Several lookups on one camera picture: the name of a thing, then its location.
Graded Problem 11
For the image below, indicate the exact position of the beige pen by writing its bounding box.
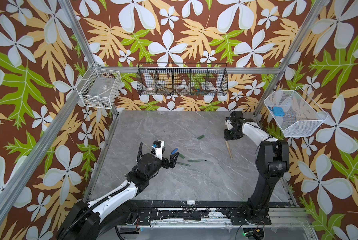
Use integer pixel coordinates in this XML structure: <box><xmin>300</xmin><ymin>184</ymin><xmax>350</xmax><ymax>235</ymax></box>
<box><xmin>225</xmin><ymin>141</ymin><xmax>233</xmax><ymax>159</ymax></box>

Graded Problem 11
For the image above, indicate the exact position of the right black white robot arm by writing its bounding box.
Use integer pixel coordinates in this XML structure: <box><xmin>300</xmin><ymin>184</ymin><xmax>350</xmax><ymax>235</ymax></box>
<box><xmin>224</xmin><ymin>111</ymin><xmax>290</xmax><ymax>225</ymax></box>

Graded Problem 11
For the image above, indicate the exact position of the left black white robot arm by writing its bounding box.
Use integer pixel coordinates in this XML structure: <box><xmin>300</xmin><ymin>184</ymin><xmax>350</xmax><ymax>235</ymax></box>
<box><xmin>56</xmin><ymin>141</ymin><xmax>180</xmax><ymax>240</ymax></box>

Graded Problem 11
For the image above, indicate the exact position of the green pen left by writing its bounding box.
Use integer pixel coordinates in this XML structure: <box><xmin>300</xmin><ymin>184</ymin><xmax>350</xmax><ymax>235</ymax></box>
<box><xmin>177</xmin><ymin>162</ymin><xmax>191</xmax><ymax>167</ymax></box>

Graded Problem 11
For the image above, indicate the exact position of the blue object in basket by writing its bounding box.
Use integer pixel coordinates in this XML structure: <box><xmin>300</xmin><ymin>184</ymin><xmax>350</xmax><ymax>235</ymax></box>
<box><xmin>271</xmin><ymin>107</ymin><xmax>285</xmax><ymax>117</ymax></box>

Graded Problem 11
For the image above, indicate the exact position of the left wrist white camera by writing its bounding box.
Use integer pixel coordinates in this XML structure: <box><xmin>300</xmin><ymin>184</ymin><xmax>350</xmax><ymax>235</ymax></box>
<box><xmin>152</xmin><ymin>140</ymin><xmax>165</xmax><ymax>160</ymax></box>

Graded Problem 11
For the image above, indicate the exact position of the white wire basket right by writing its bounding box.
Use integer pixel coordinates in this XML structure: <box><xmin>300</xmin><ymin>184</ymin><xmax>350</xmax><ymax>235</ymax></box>
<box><xmin>264</xmin><ymin>87</ymin><xmax>329</xmax><ymax>138</ymax></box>

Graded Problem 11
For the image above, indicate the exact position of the white wire basket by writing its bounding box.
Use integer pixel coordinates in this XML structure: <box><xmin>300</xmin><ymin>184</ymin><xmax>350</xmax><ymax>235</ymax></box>
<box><xmin>76</xmin><ymin>68</ymin><xmax>122</xmax><ymax>109</ymax></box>
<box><xmin>264</xmin><ymin>87</ymin><xmax>329</xmax><ymax>138</ymax></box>

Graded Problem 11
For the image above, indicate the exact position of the black wire basket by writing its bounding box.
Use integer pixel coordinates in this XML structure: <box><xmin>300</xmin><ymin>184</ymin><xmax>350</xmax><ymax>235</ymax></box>
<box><xmin>136</xmin><ymin>63</ymin><xmax>229</xmax><ymax>96</ymax></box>

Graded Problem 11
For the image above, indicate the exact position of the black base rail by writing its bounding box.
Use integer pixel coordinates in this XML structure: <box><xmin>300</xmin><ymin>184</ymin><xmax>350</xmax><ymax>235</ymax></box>
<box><xmin>112</xmin><ymin>199</ymin><xmax>273</xmax><ymax>226</ymax></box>

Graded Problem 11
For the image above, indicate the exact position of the white wire basket left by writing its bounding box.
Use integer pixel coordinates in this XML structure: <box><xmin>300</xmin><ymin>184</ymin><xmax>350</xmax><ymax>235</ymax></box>
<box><xmin>76</xmin><ymin>68</ymin><xmax>122</xmax><ymax>109</ymax></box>

